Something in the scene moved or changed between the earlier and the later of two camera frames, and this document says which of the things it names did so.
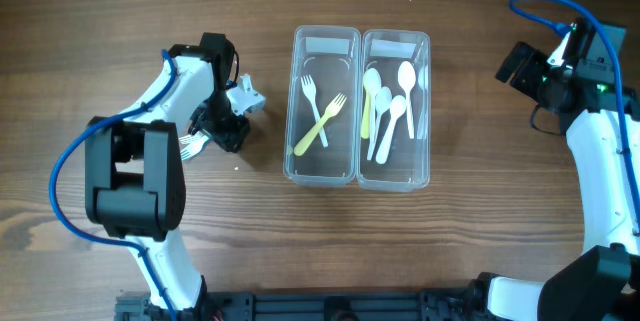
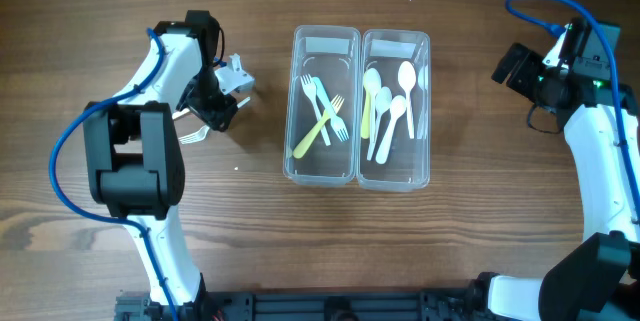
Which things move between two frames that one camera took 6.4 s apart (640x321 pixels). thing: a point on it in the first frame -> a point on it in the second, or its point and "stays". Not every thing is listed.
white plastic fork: x=309 y=89 stays
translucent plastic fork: x=188 y=139 -> x=335 y=120
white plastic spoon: x=398 y=106 stays
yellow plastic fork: x=332 y=110 stays
